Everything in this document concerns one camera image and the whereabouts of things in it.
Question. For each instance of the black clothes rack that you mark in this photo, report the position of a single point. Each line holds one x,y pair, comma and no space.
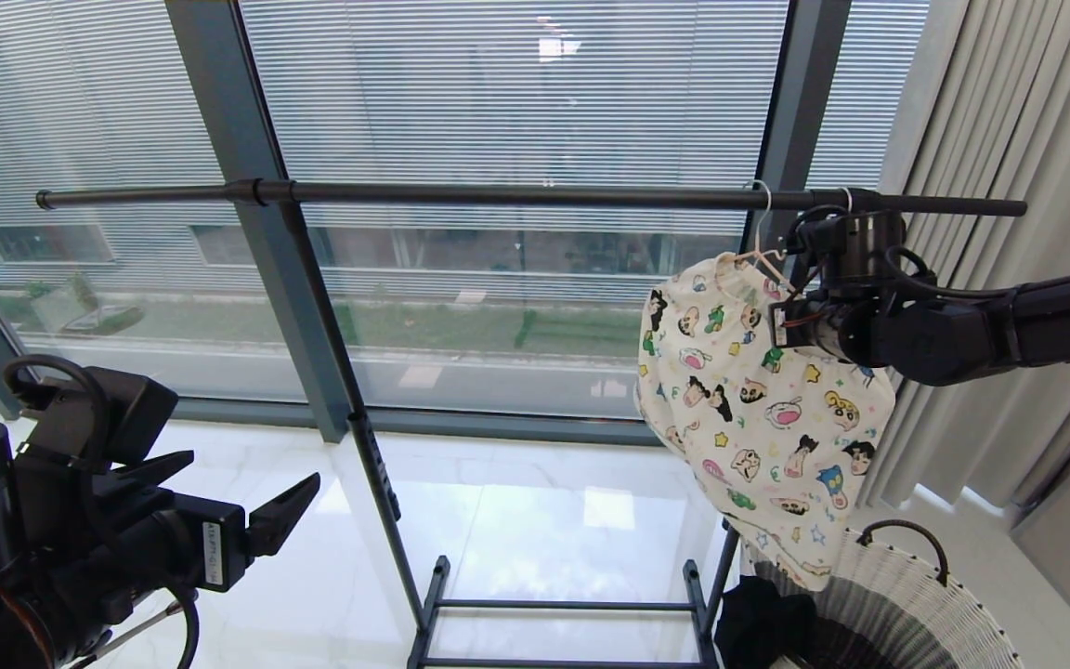
498,194

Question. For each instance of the window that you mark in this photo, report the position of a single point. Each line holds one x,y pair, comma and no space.
498,93

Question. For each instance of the pink clothes hanger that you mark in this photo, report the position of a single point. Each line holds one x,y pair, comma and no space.
763,223

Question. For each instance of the beige curtain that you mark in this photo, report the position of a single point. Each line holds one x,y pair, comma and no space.
1009,121

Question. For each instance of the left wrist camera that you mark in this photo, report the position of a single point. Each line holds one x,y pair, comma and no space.
117,409

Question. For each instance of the cream printed garment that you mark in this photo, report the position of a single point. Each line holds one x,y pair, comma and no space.
767,437

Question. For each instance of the white laundry basket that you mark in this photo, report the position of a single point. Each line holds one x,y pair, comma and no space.
906,613

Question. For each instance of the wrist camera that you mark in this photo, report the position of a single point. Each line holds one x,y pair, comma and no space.
117,409
818,251

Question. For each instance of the black garment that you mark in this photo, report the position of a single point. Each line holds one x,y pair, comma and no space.
763,623

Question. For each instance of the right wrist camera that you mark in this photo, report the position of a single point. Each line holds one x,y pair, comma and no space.
818,251

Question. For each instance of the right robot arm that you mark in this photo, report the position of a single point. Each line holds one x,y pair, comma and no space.
1055,316

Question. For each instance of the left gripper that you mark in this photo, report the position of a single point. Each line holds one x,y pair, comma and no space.
163,548

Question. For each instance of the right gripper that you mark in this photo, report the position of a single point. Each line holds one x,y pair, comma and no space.
823,325

